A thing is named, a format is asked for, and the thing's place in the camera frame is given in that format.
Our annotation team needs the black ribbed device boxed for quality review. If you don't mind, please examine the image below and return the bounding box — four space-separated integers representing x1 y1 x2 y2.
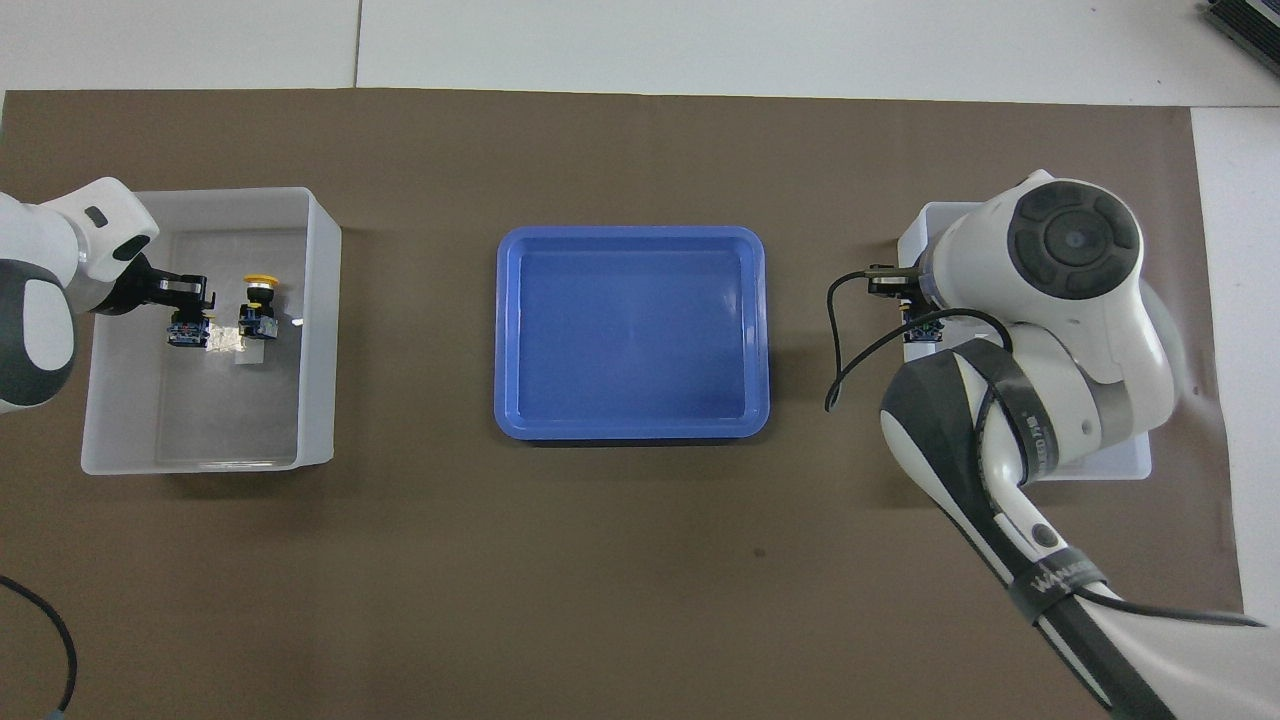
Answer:
1200 0 1280 63

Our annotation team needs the blue plastic tray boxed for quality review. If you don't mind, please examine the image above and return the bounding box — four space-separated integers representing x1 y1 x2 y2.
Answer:
493 226 770 442

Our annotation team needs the brown paper table mat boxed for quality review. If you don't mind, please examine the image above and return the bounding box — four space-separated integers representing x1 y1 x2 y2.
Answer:
0 88 1256 720

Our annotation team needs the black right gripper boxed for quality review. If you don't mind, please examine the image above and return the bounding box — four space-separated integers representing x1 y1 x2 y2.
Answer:
868 265 927 321

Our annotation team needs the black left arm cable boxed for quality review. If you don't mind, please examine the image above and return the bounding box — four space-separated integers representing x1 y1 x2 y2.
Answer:
0 575 79 720

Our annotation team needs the translucent white plastic box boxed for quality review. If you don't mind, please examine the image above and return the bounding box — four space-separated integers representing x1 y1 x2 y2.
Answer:
897 202 1153 483
80 187 343 476

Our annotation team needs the yellow push button switch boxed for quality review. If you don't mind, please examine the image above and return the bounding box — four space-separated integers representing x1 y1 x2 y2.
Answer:
237 274 281 343
165 310 213 349

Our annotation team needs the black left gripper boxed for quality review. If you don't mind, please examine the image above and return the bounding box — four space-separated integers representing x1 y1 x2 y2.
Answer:
95 255 218 319

